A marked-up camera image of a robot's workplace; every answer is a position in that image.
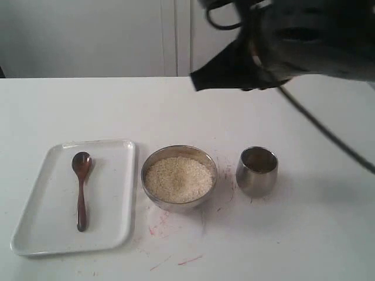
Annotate white rectangular tray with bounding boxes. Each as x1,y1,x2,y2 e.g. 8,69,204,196
11,139,137,258

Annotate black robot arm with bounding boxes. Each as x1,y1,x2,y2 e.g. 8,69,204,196
190,1,374,90

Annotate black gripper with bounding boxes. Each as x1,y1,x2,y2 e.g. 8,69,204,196
189,0,305,92

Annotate white cabinet doors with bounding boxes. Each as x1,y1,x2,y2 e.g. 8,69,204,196
1,1,237,78

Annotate brown wooden spoon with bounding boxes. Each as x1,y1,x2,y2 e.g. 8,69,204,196
71,152,92,232

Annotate small steel cup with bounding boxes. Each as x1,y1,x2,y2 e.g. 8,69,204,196
236,146,278,198

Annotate white rice grains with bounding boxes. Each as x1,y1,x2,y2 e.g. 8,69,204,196
145,157,213,204

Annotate steel bowl of rice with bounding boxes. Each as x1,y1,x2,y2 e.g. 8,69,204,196
141,145,218,213

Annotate black cable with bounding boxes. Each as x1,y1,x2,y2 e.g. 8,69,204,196
275,81,375,173

